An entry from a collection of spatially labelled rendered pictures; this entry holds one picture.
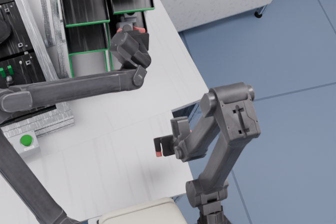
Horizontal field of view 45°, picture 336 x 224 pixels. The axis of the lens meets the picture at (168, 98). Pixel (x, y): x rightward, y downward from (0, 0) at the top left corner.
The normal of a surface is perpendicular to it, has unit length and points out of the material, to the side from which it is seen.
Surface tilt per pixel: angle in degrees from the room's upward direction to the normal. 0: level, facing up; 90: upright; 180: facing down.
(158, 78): 0
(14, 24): 0
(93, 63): 45
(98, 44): 25
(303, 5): 0
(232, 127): 14
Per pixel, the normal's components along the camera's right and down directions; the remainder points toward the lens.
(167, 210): -0.07, -0.91
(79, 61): 0.30, 0.32
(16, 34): 0.16, -0.43
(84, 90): 0.72, 0.13
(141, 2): 0.26, -0.01
